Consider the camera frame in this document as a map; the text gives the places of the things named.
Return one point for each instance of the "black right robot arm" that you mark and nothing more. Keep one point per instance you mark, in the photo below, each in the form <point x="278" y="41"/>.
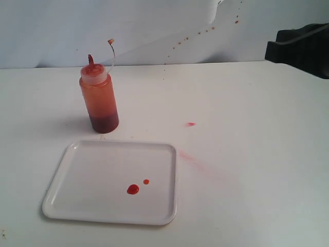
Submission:
<point x="305" y="48"/>

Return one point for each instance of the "white rectangular plastic tray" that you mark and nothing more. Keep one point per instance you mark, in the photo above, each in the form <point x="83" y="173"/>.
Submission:
<point x="92" y="178"/>

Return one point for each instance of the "red sauce drops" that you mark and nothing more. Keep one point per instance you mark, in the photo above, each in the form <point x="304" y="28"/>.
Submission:
<point x="133" y="189"/>

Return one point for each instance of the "red sauce squeeze bottle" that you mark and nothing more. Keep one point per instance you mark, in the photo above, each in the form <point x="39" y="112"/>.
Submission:
<point x="97" y="89"/>

